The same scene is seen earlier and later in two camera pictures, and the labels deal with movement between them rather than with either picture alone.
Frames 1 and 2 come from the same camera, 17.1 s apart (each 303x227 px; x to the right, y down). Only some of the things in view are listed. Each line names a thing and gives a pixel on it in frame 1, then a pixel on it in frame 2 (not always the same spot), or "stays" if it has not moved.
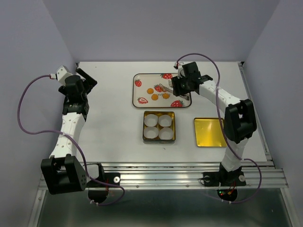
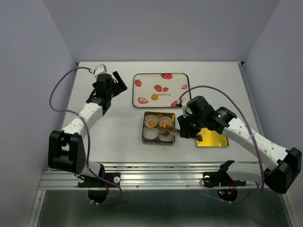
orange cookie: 165,95 to 164,123
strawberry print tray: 155,90 stays
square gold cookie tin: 158,127 stays
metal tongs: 186,96 to 172,128
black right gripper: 177,90 to 185,131
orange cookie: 155,97 stays
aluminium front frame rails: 258,175 stays
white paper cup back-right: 164,120 stays
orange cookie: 150,91 to 152,123
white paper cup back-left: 151,120 stays
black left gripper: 87,78 to 120,87
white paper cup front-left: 150,132 stays
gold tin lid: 209,132 stays
